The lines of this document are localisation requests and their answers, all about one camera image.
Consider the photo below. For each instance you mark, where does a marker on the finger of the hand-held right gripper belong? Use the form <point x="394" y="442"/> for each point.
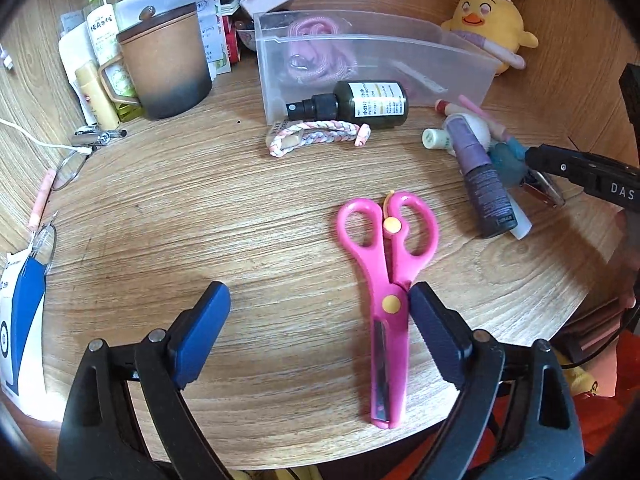
<point x="555" y="160"/>

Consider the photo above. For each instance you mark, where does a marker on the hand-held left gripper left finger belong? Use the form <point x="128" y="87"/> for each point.
<point x="200" y="330"/>

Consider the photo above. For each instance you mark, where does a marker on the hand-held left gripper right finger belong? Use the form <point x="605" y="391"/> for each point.
<point x="440" y="330"/>

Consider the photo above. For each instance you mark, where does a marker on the metal clip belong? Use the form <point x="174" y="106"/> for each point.
<point x="545" y="190"/>

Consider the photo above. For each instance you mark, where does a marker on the teal soft object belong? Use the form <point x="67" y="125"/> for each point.
<point x="507" y="162"/>

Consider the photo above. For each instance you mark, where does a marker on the pink stick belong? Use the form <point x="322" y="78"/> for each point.
<point x="495" y="127"/>

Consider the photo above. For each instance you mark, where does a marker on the white tube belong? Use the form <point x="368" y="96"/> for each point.
<point x="521" y="222"/>

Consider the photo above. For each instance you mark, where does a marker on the purple cosmetic tube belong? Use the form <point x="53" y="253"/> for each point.
<point x="480" y="180"/>

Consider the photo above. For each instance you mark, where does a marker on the pink scissors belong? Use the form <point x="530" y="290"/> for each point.
<point x="380" y="270"/>

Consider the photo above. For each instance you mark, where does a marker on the white round object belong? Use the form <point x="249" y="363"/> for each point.
<point x="477" y="125"/>

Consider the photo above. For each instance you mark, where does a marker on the small white bottle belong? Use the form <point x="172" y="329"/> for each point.
<point x="436" y="139"/>

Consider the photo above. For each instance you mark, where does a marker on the dark spray bottle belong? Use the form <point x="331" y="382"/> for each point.
<point x="370" y="102"/>

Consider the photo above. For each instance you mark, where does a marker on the clear plastic storage box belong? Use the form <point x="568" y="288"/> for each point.
<point x="380" y="55"/>

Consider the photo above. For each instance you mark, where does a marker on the brown box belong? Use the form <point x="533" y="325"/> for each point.
<point x="595" y="330"/>

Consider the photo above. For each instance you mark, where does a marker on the small yellow toy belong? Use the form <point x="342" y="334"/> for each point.
<point x="582" y="377"/>

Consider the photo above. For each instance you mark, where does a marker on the yellow chick plush toy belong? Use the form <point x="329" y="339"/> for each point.
<point x="490" y="20"/>

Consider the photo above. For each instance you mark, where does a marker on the blue and white packet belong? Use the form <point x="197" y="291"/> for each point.
<point x="27" y="320"/>

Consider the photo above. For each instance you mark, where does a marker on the metal nail clipper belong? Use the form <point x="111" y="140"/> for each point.
<point x="100" y="136"/>

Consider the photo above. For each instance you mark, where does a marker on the yellow tube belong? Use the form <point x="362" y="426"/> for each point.
<point x="97" y="97"/>

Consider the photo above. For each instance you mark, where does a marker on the brown lidded mug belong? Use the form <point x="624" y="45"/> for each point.
<point x="165" y="65"/>

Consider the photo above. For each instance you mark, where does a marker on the red and white box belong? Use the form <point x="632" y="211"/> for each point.
<point x="229" y="40"/>

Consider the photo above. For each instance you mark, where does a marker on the white bowl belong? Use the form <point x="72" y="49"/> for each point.
<point x="246" y="37"/>

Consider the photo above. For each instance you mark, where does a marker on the green spray bottle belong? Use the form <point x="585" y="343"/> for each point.
<point x="102" y="25"/>

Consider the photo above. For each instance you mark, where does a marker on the white rectangular box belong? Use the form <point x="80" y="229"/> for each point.
<point x="270" y="2"/>

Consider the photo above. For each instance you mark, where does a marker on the white plug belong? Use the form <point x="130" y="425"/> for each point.
<point x="6" y="60"/>

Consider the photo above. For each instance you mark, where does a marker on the pile of papers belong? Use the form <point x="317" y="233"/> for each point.
<point x="150" y="0"/>

